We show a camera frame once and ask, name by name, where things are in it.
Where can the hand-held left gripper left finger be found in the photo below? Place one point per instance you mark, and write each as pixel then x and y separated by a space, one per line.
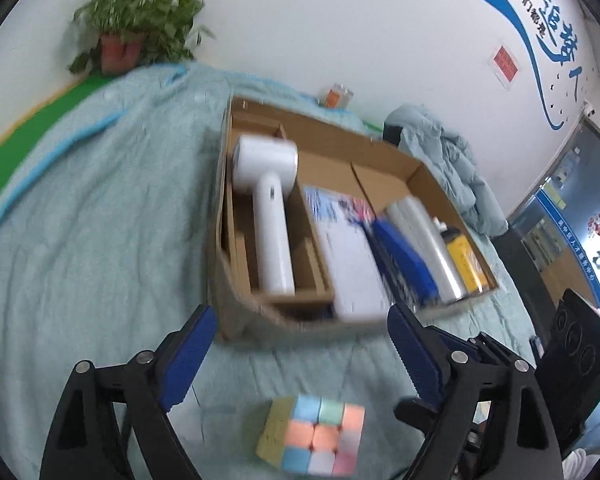
pixel 190 360

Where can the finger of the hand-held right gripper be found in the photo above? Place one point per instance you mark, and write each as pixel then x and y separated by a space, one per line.
pixel 485 346
pixel 420 412

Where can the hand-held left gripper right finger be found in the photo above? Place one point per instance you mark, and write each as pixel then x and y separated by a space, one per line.
pixel 415 365

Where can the yellow label jar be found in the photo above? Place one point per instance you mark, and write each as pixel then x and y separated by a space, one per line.
pixel 465 260

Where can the silver metal can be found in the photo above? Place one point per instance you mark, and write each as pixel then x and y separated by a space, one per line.
pixel 430 250

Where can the pastel puzzle cube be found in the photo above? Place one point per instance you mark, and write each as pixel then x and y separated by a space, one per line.
pixel 310 435

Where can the colourful cartoon printed box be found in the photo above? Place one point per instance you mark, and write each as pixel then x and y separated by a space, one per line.
pixel 335 205

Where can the brown cardboard box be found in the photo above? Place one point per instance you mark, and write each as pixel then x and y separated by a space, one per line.
pixel 380 175

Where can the glass door with posters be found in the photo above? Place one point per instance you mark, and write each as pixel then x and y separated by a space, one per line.
pixel 570 200

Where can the teal printed blanket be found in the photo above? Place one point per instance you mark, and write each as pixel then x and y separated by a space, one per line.
pixel 105 210

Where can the light blue duvet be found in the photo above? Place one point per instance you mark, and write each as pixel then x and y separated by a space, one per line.
pixel 445 160

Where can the green mat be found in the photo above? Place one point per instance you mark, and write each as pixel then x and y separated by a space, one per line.
pixel 30 135

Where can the orange drink can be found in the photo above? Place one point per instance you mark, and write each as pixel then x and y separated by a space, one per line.
pixel 336 97

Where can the small-leaf plant in red pot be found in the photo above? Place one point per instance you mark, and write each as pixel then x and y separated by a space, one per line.
pixel 140 5

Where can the red wall sign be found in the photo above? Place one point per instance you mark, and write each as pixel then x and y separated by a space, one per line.
pixel 505 65

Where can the blue wall decal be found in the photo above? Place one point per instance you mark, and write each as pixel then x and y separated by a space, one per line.
pixel 525 35

